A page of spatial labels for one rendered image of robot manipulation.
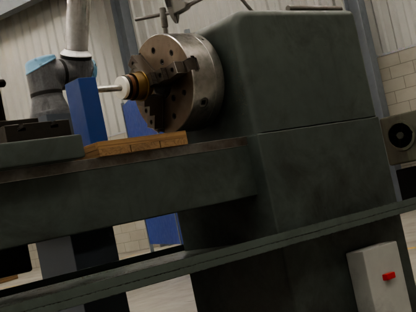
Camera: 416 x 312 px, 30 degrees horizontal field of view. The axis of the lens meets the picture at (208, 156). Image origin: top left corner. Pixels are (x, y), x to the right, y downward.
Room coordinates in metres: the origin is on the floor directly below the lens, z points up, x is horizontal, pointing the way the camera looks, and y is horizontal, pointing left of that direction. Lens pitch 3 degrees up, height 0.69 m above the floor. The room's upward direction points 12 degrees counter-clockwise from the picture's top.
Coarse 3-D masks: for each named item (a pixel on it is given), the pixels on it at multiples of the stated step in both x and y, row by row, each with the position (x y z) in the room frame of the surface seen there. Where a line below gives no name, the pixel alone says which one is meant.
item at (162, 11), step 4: (160, 8) 2.42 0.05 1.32; (164, 8) 2.42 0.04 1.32; (160, 12) 2.42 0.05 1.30; (164, 12) 2.42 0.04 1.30; (160, 16) 2.42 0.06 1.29; (164, 16) 2.42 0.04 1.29; (160, 20) 2.43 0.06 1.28; (164, 20) 2.42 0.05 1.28; (164, 24) 2.42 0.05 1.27; (164, 28) 2.42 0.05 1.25; (164, 32) 2.43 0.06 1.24
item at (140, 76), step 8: (136, 72) 2.34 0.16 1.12; (128, 80) 2.30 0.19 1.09; (136, 80) 2.31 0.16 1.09; (144, 80) 2.32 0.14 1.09; (136, 88) 2.31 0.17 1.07; (144, 88) 2.32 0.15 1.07; (152, 88) 2.36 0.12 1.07; (128, 96) 2.31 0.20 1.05; (136, 96) 2.33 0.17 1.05; (144, 96) 2.34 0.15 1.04
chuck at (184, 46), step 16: (144, 48) 2.45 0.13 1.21; (160, 48) 2.39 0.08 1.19; (176, 48) 2.33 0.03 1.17; (192, 48) 2.33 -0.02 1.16; (160, 64) 2.40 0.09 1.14; (208, 64) 2.34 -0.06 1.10; (176, 80) 2.36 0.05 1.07; (192, 80) 2.30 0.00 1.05; (208, 80) 2.33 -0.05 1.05; (176, 96) 2.37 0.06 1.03; (192, 96) 2.31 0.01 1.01; (208, 96) 2.35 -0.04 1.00; (176, 112) 2.38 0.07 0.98; (192, 112) 2.34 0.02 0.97; (208, 112) 2.38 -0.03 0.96; (176, 128) 2.39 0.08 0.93; (192, 128) 2.42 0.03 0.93
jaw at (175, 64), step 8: (176, 64) 2.29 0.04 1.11; (184, 64) 2.31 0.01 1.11; (192, 64) 2.31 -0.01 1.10; (152, 72) 2.33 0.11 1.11; (160, 72) 2.31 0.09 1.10; (168, 72) 2.32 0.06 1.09; (176, 72) 2.29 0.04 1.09; (184, 72) 2.30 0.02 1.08; (152, 80) 2.32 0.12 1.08; (160, 80) 2.32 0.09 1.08; (168, 80) 2.33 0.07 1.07
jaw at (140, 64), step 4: (132, 56) 2.44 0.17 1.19; (136, 56) 2.45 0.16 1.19; (140, 56) 2.46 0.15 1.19; (132, 60) 2.44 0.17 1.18; (136, 60) 2.43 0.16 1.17; (140, 60) 2.44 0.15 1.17; (144, 60) 2.45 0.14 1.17; (128, 64) 2.46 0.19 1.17; (132, 64) 2.45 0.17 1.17; (136, 64) 2.41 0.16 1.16; (140, 64) 2.42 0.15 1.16; (144, 64) 2.43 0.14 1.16; (148, 64) 2.44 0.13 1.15; (132, 68) 2.41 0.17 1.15; (136, 68) 2.40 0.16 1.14; (140, 68) 2.40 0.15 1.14; (144, 68) 2.41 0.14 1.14; (148, 68) 2.42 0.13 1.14; (152, 68) 2.43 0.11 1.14; (132, 72) 2.38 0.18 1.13; (144, 72) 2.39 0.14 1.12; (148, 72) 2.40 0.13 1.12
